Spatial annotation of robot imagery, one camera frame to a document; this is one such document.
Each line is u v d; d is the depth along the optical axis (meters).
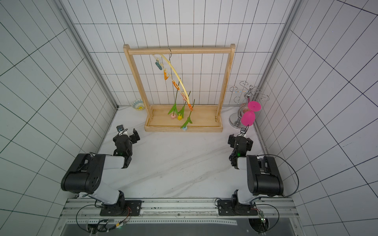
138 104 1.18
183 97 0.81
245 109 1.17
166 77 0.90
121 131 0.78
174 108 0.97
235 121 1.11
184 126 0.95
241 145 0.70
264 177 0.46
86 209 0.67
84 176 0.45
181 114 0.98
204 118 1.12
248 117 0.97
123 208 0.67
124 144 0.71
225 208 0.73
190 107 0.81
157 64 0.88
